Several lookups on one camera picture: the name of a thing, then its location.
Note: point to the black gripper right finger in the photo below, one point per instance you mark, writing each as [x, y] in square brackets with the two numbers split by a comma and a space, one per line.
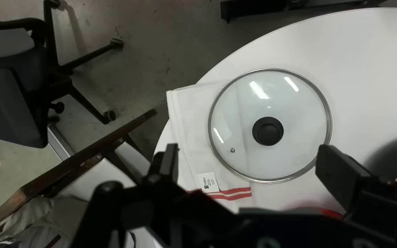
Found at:
[343, 177]

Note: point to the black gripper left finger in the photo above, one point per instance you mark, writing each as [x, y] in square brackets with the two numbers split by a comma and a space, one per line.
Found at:
[169, 163]

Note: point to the glass lid with black knob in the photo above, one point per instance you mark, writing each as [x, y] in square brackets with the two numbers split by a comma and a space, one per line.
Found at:
[253, 138]

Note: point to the white towel with red stripes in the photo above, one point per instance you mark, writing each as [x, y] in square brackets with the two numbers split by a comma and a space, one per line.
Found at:
[186, 133]

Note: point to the wooden stick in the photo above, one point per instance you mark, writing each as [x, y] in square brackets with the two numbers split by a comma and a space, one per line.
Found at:
[69, 166]

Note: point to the black office chair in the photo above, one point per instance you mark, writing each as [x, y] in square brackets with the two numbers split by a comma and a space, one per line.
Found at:
[9, 91]

